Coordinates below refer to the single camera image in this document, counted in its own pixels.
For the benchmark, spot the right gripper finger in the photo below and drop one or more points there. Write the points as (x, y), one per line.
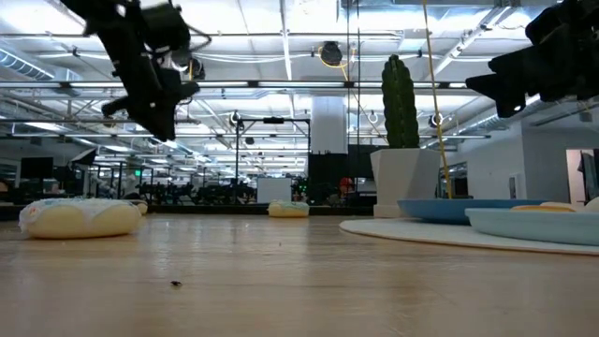
(511, 106)
(510, 75)

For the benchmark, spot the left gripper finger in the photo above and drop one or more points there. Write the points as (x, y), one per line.
(146, 114)
(167, 107)

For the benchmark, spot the black rig frame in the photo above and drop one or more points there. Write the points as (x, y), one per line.
(273, 121)

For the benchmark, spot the tall green cactus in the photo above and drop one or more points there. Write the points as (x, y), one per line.
(400, 103)

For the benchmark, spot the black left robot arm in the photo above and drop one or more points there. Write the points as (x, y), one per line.
(100, 19)

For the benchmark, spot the large white iced donut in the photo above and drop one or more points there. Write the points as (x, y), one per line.
(79, 220)

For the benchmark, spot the whiteboard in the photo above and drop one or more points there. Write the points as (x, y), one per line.
(273, 189)

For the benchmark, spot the small black screw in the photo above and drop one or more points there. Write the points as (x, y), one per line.
(176, 283)

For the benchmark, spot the dark blue plate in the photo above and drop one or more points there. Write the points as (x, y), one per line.
(440, 210)

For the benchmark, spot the white hexagonal plant pot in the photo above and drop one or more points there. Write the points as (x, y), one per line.
(402, 180)

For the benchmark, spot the light blue plate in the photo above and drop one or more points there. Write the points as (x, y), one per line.
(533, 227)

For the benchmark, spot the black monitor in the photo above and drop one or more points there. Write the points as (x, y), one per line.
(36, 167)

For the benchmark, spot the black aluminium table frame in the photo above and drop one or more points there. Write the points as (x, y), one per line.
(224, 209)

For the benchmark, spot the person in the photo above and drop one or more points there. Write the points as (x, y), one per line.
(345, 184)

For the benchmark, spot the white round placemat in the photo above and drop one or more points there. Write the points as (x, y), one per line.
(421, 231)

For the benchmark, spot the mint iced striped donut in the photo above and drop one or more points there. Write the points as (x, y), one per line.
(288, 209)

